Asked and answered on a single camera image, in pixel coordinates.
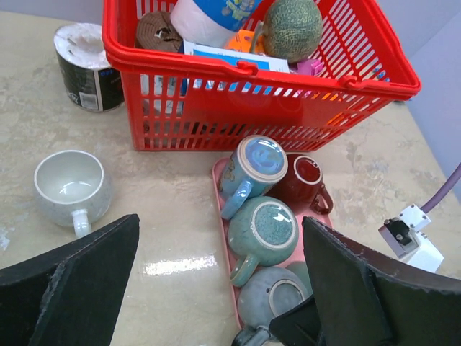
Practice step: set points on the red plastic shopping basket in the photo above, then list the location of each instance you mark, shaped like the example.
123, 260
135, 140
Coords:
187, 103

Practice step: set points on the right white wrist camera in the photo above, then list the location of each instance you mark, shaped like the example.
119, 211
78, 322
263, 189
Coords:
410, 244

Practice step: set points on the dark red mug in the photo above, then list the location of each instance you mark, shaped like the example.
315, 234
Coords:
302, 187

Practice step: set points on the light blue tall mug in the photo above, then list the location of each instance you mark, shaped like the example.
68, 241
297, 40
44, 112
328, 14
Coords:
258, 163

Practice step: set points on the grey blue mug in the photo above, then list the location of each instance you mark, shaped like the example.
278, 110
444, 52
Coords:
269, 293

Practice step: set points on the teal green mug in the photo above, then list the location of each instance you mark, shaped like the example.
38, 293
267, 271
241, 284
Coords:
264, 232

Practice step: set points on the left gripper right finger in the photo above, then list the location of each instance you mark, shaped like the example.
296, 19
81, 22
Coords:
363, 297

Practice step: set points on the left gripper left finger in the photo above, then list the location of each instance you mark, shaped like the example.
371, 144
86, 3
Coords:
70, 295

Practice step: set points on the green netted melon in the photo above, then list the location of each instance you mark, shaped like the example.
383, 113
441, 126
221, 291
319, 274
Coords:
292, 30

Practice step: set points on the pink small box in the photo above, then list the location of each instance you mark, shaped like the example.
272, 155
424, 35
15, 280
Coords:
309, 67

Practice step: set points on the white speckled mug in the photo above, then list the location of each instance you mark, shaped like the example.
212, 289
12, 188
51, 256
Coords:
73, 189

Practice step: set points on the blue white paper towel roll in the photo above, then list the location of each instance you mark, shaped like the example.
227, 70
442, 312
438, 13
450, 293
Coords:
211, 22

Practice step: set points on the small green mug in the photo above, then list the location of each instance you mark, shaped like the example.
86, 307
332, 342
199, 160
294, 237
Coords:
300, 269

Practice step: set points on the white blue flat box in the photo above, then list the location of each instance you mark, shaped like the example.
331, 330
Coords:
232, 57

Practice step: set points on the black labelled paper roll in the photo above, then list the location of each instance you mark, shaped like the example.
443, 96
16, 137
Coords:
90, 81

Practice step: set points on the brown tape roll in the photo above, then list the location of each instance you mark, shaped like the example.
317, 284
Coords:
156, 32

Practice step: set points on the orange package in basket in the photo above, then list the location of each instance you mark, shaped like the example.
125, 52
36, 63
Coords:
242, 43

